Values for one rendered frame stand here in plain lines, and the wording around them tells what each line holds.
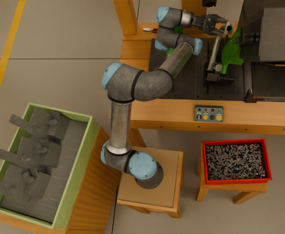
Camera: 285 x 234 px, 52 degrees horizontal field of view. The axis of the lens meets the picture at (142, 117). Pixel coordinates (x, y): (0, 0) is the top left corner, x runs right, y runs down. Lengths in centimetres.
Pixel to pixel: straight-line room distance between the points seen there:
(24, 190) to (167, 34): 111
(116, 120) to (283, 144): 173
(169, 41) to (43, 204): 110
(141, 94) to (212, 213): 156
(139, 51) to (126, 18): 21
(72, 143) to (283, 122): 117
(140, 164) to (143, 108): 46
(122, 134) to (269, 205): 155
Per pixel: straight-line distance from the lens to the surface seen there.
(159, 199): 149
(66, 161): 174
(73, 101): 286
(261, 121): 166
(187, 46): 131
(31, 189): 170
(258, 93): 146
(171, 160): 152
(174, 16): 138
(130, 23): 188
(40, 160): 173
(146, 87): 104
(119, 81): 107
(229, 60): 149
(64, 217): 168
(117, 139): 126
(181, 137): 253
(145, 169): 129
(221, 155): 159
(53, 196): 173
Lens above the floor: 241
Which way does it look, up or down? 67 degrees down
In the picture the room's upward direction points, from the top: 21 degrees counter-clockwise
